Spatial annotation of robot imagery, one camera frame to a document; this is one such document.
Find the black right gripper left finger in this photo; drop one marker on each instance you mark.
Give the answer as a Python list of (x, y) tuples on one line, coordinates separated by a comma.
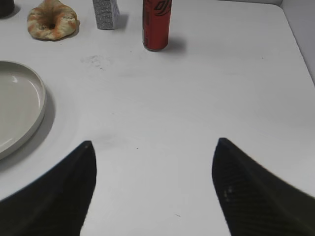
[(55, 204)]

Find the small white milk carton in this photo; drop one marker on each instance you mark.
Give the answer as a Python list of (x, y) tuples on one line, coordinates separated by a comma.
[(106, 14)]

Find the red drink can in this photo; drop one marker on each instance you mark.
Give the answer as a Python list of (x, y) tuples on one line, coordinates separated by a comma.
[(155, 24)]

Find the dark red wax apple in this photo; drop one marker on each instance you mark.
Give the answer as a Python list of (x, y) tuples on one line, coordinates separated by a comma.
[(6, 7)]

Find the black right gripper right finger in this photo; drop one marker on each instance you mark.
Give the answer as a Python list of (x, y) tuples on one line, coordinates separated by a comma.
[(254, 201)]

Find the beige round plate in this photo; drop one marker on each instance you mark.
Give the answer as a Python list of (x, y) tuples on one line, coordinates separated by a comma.
[(22, 105)]

